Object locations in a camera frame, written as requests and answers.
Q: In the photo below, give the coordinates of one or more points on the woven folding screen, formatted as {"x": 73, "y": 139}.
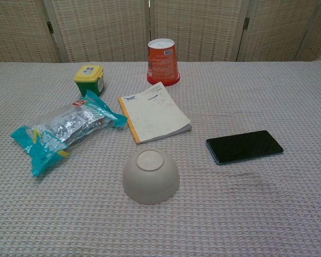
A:
{"x": 109, "y": 26}

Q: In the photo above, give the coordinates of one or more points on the beige bowl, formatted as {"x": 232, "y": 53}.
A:
{"x": 149, "y": 179}

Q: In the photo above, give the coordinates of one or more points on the pink woven tablecloth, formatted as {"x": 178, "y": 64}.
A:
{"x": 230, "y": 200}

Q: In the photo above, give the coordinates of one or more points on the teal snack bag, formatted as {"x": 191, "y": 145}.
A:
{"x": 61, "y": 128}

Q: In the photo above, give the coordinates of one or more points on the yellow lidded green container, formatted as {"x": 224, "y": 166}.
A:
{"x": 89, "y": 80}

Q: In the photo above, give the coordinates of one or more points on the dark screen hinge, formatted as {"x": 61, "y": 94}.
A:
{"x": 49, "y": 27}
{"x": 247, "y": 23}

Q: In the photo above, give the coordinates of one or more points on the white notebook orange spine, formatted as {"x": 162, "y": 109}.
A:
{"x": 155, "y": 115}

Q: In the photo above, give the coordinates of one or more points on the orange paper cup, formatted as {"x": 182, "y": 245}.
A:
{"x": 163, "y": 64}

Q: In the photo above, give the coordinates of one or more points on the teal smartphone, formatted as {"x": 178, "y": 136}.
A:
{"x": 243, "y": 147}

